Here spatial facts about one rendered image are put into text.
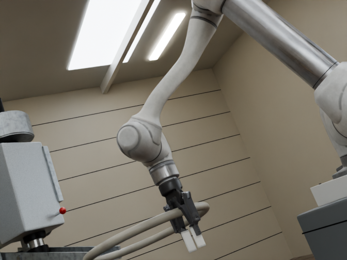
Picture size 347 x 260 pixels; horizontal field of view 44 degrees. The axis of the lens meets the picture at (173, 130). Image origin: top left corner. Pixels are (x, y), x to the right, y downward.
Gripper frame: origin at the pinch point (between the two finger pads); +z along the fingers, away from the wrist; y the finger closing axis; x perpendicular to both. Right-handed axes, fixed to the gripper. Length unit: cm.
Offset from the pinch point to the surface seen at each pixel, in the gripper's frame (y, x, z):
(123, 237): 7.8, 18.6, -8.9
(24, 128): 68, 11, -81
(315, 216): -25.5, -27.5, 9.0
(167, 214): -0.6, 6.0, -9.9
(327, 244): -24.5, -27.5, 17.8
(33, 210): 73, 17, -43
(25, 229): 72, 23, -35
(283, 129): 307, -528, -142
